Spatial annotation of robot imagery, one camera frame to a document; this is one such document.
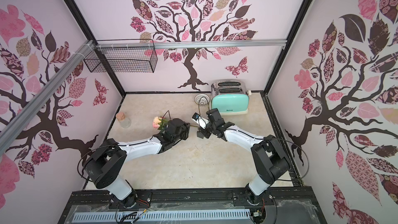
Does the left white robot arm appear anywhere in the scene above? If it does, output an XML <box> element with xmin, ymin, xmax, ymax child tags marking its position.
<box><xmin>83</xmin><ymin>118</ymin><xmax>190</xmax><ymax>208</ymax></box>

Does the white slotted cable duct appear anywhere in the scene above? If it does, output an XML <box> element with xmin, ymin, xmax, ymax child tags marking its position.
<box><xmin>70</xmin><ymin>209</ymin><xmax>251</xmax><ymax>224</ymax></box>

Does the black wire basket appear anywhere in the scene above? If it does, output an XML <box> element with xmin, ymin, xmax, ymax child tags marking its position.
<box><xmin>84</xmin><ymin>39</ymin><xmax>158</xmax><ymax>73</ymax></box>

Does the mint green toaster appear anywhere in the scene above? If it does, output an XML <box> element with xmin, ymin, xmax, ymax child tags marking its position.
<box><xmin>210</xmin><ymin>80</ymin><xmax>251</xmax><ymax>115</ymax></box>

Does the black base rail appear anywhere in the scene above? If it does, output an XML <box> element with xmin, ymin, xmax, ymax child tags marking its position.
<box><xmin>59</xmin><ymin>187</ymin><xmax>326</xmax><ymax>224</ymax></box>

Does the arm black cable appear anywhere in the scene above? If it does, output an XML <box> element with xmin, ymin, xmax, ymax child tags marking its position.
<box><xmin>264</xmin><ymin>136</ymin><xmax>311</xmax><ymax>183</ymax></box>
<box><xmin>77</xmin><ymin>144</ymin><xmax>122</xmax><ymax>183</ymax></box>

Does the aluminium frame rail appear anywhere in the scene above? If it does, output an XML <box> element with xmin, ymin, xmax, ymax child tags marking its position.
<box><xmin>1</xmin><ymin>40</ymin><xmax>95</xmax><ymax>154</ymax></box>
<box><xmin>96</xmin><ymin>39</ymin><xmax>287</xmax><ymax>49</ymax></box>

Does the rear aluminium frame rail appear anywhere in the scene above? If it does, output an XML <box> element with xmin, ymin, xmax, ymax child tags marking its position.
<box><xmin>96</xmin><ymin>39</ymin><xmax>287</xmax><ymax>49</ymax></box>

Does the peach artificial rose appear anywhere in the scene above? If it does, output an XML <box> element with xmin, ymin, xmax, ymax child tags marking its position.
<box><xmin>152</xmin><ymin>116</ymin><xmax>200</xmax><ymax>130</ymax></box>

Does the patterned white bowl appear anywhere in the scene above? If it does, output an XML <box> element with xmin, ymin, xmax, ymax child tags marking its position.
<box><xmin>194</xmin><ymin>94</ymin><xmax>210</xmax><ymax>106</ymax></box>

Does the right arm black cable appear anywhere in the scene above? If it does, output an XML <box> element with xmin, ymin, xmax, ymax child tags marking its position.
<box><xmin>264</xmin><ymin>136</ymin><xmax>311</xmax><ymax>183</ymax></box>

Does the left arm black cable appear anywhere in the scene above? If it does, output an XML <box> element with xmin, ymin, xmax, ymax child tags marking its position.
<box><xmin>77</xmin><ymin>144</ymin><xmax>122</xmax><ymax>183</ymax></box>

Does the left aluminium frame rail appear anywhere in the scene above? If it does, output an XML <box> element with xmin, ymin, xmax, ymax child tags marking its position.
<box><xmin>1</xmin><ymin>40</ymin><xmax>95</xmax><ymax>154</ymax></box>

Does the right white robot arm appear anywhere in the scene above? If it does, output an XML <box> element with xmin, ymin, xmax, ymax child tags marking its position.
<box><xmin>205</xmin><ymin>108</ymin><xmax>291</xmax><ymax>204</ymax></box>

